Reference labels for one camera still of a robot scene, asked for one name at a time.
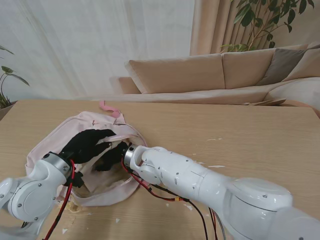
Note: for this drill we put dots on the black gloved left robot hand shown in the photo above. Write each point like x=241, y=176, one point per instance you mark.
x=85, y=146

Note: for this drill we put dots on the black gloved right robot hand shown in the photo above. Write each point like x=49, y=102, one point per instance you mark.
x=110, y=158

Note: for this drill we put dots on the pink fabric backpack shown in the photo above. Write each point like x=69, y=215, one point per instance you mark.
x=62, y=135

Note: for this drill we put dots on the yellow yarn zipper pull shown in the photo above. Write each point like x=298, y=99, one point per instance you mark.
x=72, y=207

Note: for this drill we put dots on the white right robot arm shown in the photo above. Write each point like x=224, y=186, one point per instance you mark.
x=200, y=180

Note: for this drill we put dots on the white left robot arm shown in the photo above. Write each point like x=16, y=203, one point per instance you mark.
x=25, y=197

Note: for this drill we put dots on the broad-leaved green plant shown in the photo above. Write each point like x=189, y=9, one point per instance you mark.
x=15, y=75

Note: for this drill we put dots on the white sheer curtain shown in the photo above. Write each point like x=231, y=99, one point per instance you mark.
x=87, y=45

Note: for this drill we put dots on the thin white paper strip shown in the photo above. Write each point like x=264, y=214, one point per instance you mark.
x=212, y=139

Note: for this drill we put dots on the beige sofa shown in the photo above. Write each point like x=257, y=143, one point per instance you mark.
x=175, y=75

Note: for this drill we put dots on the long white paper strip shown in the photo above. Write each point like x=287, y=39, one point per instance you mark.
x=217, y=166

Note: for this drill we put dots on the flat brown cardboard piece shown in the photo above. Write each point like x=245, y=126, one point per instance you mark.
x=270, y=102

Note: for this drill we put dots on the beige pleated curtain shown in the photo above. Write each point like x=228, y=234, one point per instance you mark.
x=215, y=25

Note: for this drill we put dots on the grey sofa cushion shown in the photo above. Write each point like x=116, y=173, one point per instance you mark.
x=280, y=65

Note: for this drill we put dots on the white beanbag cushion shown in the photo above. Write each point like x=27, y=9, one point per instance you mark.
x=295, y=92

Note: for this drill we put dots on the tall small-leaved green plant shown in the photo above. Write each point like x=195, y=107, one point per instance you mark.
x=250, y=15

